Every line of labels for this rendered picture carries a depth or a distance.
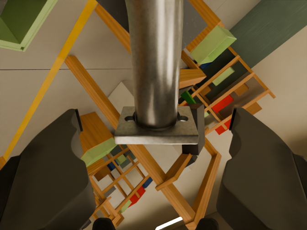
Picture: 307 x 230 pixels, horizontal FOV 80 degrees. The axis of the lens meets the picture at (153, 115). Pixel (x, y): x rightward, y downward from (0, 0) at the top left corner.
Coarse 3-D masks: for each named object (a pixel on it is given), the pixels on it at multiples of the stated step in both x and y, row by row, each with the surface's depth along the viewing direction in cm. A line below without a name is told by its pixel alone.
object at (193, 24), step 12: (0, 0) 13; (96, 0) 13; (108, 0) 13; (120, 0) 13; (0, 12) 14; (108, 12) 13; (120, 12) 13; (192, 12) 13; (120, 24) 13; (192, 24) 13; (204, 24) 13; (192, 36) 14
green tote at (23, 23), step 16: (16, 0) 24; (32, 0) 23; (48, 0) 22; (0, 16) 25; (16, 16) 24; (32, 16) 23; (0, 32) 23; (16, 32) 24; (32, 32) 24; (16, 48) 25
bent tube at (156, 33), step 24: (144, 0) 8; (168, 0) 9; (144, 24) 9; (168, 24) 9; (144, 48) 10; (168, 48) 10; (144, 72) 10; (168, 72) 10; (144, 96) 11; (168, 96) 11; (120, 120) 13; (144, 120) 12; (168, 120) 12; (192, 120) 13
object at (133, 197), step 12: (120, 144) 692; (108, 156) 566; (120, 156) 603; (108, 168) 546; (132, 168) 602; (144, 180) 599; (108, 192) 497; (132, 192) 539; (144, 192) 580; (96, 204) 477; (120, 204) 489; (132, 204) 541; (96, 216) 476; (108, 216) 453; (120, 216) 482
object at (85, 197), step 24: (72, 120) 11; (48, 144) 9; (72, 144) 9; (24, 168) 7; (48, 168) 7; (72, 168) 7; (24, 192) 6; (48, 192) 6; (72, 192) 6; (24, 216) 6; (48, 216) 6; (72, 216) 6
